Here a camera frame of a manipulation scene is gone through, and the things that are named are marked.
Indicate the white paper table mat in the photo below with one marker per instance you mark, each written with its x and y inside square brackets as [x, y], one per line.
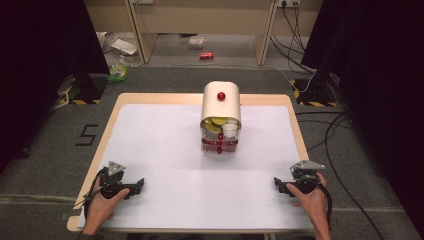
[166, 173]

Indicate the person's left hand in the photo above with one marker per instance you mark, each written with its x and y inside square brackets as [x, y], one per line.
[100, 210]

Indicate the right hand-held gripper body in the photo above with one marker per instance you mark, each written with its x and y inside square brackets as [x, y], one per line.
[306, 181]

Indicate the green plastic bag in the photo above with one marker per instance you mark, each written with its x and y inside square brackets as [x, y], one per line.
[118, 71]

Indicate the white wall power outlet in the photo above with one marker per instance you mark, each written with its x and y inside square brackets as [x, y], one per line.
[288, 2]

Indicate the person's right hand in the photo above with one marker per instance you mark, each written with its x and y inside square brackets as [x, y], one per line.
[315, 206]

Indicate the red drink can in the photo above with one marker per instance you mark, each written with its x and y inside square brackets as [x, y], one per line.
[206, 55]

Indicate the black stand base hazard tape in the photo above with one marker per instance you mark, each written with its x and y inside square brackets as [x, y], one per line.
[313, 93]
[88, 91]

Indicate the beige wooden desk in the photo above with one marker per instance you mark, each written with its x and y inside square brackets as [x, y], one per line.
[200, 18]

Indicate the white cup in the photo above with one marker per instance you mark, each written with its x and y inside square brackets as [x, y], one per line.
[230, 130]

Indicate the white bin with clear door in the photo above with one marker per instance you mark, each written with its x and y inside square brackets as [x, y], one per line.
[220, 106]

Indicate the clear plastic packaging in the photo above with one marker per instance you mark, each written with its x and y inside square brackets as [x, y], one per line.
[196, 41]

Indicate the yellow-green round lid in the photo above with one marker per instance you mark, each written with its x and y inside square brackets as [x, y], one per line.
[209, 126]
[220, 121]

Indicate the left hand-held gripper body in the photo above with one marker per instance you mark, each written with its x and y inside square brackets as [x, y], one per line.
[113, 181]

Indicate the black curtain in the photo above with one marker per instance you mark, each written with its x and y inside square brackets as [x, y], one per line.
[383, 83]
[40, 66]

